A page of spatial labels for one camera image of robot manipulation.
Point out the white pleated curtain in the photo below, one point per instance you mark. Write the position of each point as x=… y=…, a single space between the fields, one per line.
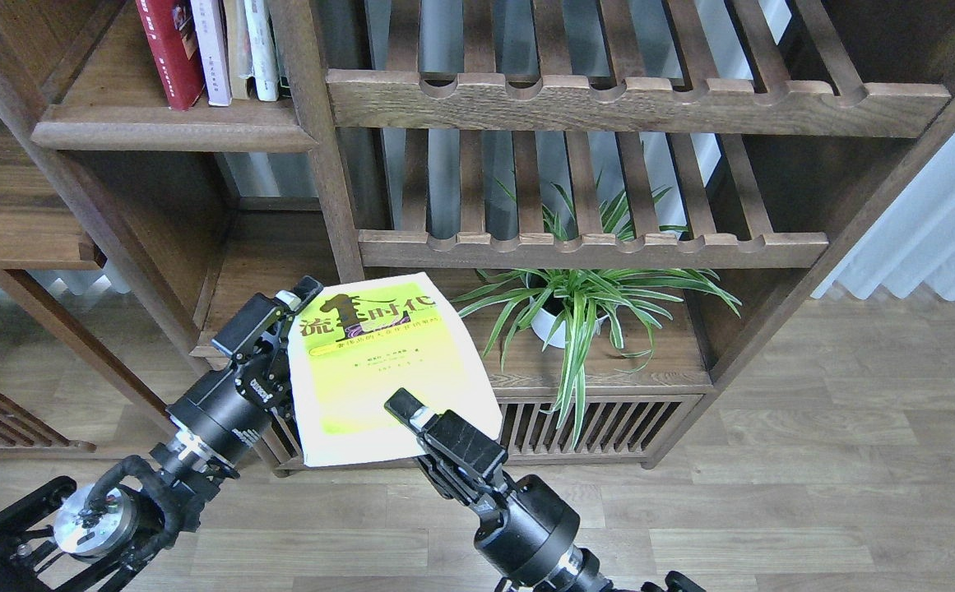
x=913 y=242

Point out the green spider plant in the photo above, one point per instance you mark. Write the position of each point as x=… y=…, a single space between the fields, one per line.
x=631 y=299

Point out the upright dark green book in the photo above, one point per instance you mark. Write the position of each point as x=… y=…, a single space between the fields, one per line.
x=282 y=71

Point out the white lavender cover book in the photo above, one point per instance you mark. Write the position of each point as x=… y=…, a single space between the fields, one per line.
x=209 y=23

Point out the red cover book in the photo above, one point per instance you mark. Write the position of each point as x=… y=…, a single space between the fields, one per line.
x=172 y=38

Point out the white plant pot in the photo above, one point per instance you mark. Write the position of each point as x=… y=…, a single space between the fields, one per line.
x=545 y=316

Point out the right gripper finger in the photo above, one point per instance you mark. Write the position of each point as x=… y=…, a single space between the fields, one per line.
x=455 y=452

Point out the yellow green cover book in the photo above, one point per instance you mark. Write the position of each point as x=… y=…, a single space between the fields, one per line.
x=355 y=345

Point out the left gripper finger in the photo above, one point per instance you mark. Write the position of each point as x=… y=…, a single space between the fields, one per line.
x=239 y=337

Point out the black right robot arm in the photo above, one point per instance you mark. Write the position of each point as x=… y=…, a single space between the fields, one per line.
x=600 y=580

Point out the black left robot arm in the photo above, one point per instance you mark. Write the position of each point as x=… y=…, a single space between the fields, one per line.
x=138 y=508

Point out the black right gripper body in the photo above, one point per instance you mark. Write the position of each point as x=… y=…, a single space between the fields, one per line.
x=527 y=530

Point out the upright white book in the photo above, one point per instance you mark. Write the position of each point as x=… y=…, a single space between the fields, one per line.
x=265 y=73

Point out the upright beige book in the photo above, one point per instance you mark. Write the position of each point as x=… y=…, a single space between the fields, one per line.
x=240 y=61

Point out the dark wooden bookshelf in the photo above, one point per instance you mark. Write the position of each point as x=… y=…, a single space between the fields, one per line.
x=456 y=135

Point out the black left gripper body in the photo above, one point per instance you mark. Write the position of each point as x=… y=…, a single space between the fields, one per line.
x=228 y=412

